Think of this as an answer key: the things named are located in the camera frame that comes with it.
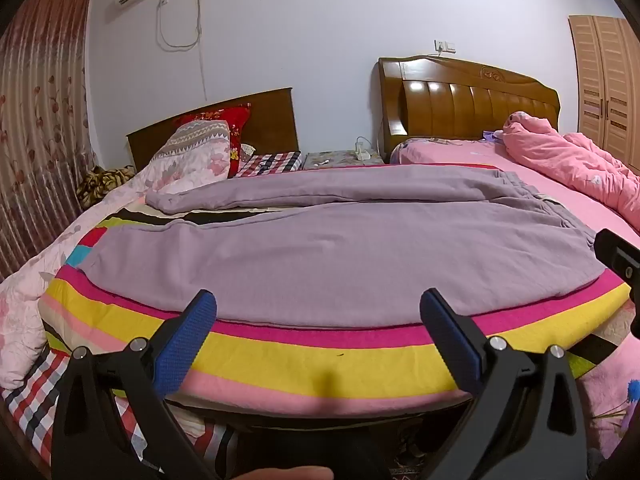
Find red pillow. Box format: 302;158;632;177
172;104;253;178

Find grey zigzag pillow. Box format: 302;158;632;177
150;120;232;161

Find floral curtain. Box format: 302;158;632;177
0;0;98;281

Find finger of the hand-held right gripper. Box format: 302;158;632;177
593;228;640;306

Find light wooden wardrobe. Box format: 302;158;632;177
568;15;640;176

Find purple pants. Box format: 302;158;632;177
82;164;608;331

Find white power cable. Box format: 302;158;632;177
157;0;208;103

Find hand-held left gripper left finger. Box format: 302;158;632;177
51;288;221;480

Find pink bed sheet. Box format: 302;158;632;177
390;137;640;461

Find pink floral quilt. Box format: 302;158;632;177
0;152;233;391

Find large padded wooden headboard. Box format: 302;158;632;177
376;56;561;163

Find colourful striped blanket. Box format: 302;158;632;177
40;162;632;418

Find red checkered bed sheet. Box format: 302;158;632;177
0;345;241;480

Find brown patterned blanket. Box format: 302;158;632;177
76;165;137;208

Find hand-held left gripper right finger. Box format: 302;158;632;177
419;287;588;480

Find person's left hand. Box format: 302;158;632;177
234;466;335;480

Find plaid bed sheet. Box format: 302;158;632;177
234;151;303;178

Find bedside table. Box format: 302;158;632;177
303;150;385;171

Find dark wooden headboard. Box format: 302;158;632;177
126;87;300;171

